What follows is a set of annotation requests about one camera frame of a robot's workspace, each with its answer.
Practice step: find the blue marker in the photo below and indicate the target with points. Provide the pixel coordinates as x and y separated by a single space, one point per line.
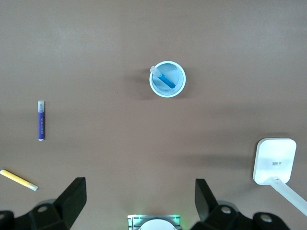
166 80

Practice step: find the purple marker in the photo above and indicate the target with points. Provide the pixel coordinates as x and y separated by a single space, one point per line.
41 122

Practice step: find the translucent blue plastic cup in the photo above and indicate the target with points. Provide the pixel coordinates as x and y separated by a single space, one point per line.
168 93

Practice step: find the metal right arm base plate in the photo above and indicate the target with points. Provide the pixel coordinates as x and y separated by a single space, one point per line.
134 221

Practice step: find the white lamp base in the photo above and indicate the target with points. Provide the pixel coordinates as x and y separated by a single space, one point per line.
273 160

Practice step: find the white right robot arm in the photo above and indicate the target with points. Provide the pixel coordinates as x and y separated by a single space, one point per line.
158 225

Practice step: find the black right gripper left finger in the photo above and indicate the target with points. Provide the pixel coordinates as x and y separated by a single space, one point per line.
69 203

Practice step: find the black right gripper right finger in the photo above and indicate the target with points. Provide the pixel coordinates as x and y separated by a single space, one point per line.
208 213

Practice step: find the yellow marker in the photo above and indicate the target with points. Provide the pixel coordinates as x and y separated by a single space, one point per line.
16 178

